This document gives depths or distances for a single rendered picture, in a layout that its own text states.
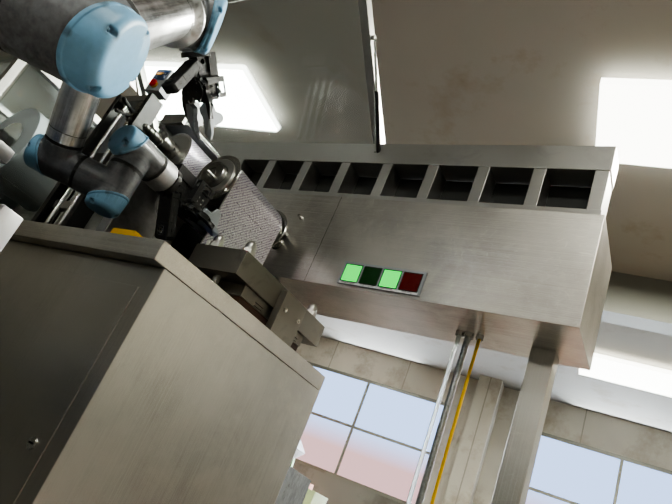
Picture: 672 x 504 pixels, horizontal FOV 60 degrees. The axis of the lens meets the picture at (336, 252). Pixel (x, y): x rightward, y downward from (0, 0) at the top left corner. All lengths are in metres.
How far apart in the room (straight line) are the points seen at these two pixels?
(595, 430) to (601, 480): 0.60
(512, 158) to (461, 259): 0.34
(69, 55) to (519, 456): 1.20
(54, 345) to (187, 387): 0.25
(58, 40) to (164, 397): 0.64
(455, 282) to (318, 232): 0.48
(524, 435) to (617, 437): 6.81
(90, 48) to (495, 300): 1.03
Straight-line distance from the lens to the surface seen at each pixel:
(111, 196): 1.27
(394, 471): 8.33
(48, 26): 0.78
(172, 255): 1.08
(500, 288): 1.45
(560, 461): 8.14
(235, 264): 1.31
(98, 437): 1.07
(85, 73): 0.77
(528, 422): 1.48
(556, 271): 1.45
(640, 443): 8.28
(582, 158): 1.64
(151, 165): 1.33
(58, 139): 1.30
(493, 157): 1.70
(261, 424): 1.37
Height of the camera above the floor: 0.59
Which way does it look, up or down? 23 degrees up
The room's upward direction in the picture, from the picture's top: 23 degrees clockwise
